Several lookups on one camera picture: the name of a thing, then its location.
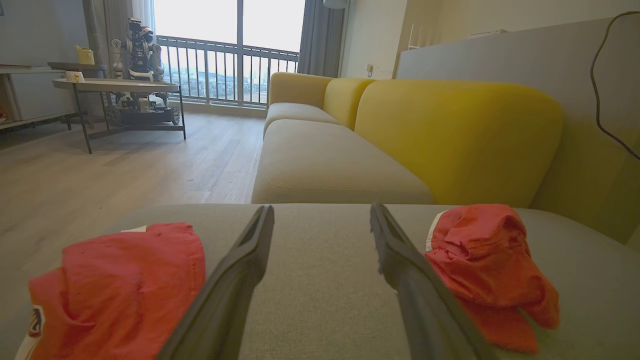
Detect narrow yellow sofa backrest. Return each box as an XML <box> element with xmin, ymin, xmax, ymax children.
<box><xmin>322</xmin><ymin>77</ymin><xmax>377</xmax><ymax>132</ymax></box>

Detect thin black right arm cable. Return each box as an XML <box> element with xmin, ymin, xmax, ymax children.
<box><xmin>589</xmin><ymin>10</ymin><xmax>640</xmax><ymax>162</ymax></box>

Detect white and black wheeled robot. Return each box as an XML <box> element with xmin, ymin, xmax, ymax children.
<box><xmin>109</xmin><ymin>17</ymin><xmax>182</xmax><ymax>127</ymax></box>

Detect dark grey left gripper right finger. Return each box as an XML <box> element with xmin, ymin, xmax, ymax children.
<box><xmin>370</xmin><ymin>202</ymin><xmax>501</xmax><ymax>360</ymax></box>

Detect pale green shelf cabinet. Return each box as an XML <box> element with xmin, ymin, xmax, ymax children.
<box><xmin>0</xmin><ymin>63</ymin><xmax>82</xmax><ymax>137</ymax></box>

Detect grey curtain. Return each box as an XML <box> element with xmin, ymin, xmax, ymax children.
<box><xmin>82</xmin><ymin>0</ymin><xmax>157</xmax><ymax>77</ymax></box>
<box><xmin>297</xmin><ymin>0</ymin><xmax>352</xmax><ymax>79</ymax></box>

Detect red garment with white trim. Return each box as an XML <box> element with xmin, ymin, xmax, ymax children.
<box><xmin>424</xmin><ymin>203</ymin><xmax>562</xmax><ymax>354</ymax></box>

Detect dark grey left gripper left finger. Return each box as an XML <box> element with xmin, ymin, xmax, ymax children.
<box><xmin>155</xmin><ymin>205</ymin><xmax>275</xmax><ymax>360</ymax></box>

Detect red jersey with black lettering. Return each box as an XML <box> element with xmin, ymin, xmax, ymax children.
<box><xmin>15</xmin><ymin>222</ymin><xmax>207</xmax><ymax>360</ymax></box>

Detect dark wooden side table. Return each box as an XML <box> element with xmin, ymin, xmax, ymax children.
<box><xmin>47</xmin><ymin>61</ymin><xmax>110</xmax><ymax>81</ymax></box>

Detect flat white device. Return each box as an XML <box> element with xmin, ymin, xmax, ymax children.
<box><xmin>467</xmin><ymin>28</ymin><xmax>510</xmax><ymax>40</ymax></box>

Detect grey sofa seat cushion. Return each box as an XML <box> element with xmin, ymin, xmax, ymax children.
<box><xmin>0</xmin><ymin>202</ymin><xmax>640</xmax><ymax>360</ymax></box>
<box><xmin>251</xmin><ymin>119</ymin><xmax>435</xmax><ymax>205</ymax></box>
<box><xmin>263</xmin><ymin>102</ymin><xmax>342</xmax><ymax>137</ymax></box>

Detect grey low partition panel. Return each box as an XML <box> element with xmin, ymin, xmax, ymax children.
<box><xmin>394</xmin><ymin>16</ymin><xmax>640</xmax><ymax>247</ymax></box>

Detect yellow watering can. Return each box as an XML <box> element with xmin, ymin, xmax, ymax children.
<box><xmin>74</xmin><ymin>44</ymin><xmax>96</xmax><ymax>66</ymax></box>

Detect round-top coffee table black legs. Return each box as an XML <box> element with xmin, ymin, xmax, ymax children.
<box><xmin>52</xmin><ymin>77</ymin><xmax>187</xmax><ymax>155</ymax></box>

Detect yellow sofa end backrest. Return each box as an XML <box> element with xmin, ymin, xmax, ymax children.
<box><xmin>268</xmin><ymin>72</ymin><xmax>334</xmax><ymax>109</ymax></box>

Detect wide yellow sofa backrest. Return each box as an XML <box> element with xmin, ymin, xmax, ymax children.
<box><xmin>354</xmin><ymin>78</ymin><xmax>565</xmax><ymax>208</ymax></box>

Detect grey balcony railing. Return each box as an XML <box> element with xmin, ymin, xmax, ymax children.
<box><xmin>156</xmin><ymin>35</ymin><xmax>301</xmax><ymax>109</ymax></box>

